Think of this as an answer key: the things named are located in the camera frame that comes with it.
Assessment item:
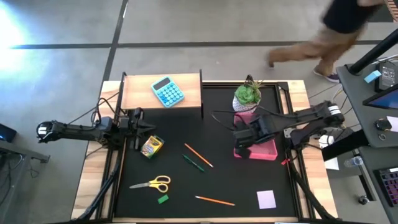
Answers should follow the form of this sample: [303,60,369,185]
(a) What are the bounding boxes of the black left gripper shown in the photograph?
[129,107,157,151]

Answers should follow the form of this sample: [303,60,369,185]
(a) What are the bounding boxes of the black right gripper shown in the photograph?
[233,113,279,158]

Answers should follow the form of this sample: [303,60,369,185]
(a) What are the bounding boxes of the yellow green crayon box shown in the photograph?
[140,134,165,159]

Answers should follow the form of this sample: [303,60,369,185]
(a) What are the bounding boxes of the pink plastic pencil case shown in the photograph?
[233,112,279,161]

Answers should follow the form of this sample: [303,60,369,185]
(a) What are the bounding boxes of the orange pencil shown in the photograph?
[195,195,236,207]
[183,142,215,169]

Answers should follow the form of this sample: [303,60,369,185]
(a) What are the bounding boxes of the green pen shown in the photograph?
[182,154,206,173]

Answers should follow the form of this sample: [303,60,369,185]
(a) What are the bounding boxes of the purple sticky note pad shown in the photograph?
[256,190,277,210]

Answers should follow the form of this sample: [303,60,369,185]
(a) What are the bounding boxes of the yellow handled scissors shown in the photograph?
[129,175,172,194]

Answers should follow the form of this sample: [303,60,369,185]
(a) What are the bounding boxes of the teal calculator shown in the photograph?
[150,76,185,109]

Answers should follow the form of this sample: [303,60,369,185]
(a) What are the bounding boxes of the succulent in white pot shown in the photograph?
[232,79,265,114]

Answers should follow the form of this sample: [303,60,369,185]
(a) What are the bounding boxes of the black table mat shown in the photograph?
[114,85,298,218]

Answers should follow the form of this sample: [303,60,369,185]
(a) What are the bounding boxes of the white power block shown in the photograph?
[318,134,335,149]

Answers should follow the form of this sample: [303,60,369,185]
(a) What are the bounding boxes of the white paper sheet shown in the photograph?
[323,157,340,171]

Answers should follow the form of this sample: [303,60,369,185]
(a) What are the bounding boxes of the black desk support bar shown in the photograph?
[322,129,371,162]

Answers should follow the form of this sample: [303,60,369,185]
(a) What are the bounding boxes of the clear water bottle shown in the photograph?
[343,156,364,168]

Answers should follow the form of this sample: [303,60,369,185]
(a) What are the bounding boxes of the grey side desk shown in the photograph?
[335,62,398,224]

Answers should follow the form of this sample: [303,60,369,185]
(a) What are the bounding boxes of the black box with blue light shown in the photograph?
[0,123,18,143]

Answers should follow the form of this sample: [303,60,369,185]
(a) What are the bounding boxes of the black computer mouse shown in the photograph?
[374,118,392,131]

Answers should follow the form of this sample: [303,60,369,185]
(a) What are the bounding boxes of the blue sticky note pad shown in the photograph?
[363,70,382,84]

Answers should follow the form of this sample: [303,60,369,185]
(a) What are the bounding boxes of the black tablet screen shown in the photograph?
[363,83,398,110]

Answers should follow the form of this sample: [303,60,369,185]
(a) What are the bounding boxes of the black keyboard with lit keys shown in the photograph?
[374,167,398,208]

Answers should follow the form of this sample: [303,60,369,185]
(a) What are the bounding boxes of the white paper on desk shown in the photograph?
[386,115,398,133]

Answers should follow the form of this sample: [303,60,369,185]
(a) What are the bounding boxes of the black power adapter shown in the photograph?
[374,60,397,93]

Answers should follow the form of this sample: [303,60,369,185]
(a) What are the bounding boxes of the black slanted pole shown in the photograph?
[348,29,398,75]

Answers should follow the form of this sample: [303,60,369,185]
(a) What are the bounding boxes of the person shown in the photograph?
[267,0,398,84]

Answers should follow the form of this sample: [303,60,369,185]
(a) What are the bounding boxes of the wooden shelf with black frame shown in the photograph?
[119,70,205,119]

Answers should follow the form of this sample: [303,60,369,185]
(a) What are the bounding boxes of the black aluminium table frame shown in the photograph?
[70,81,343,224]

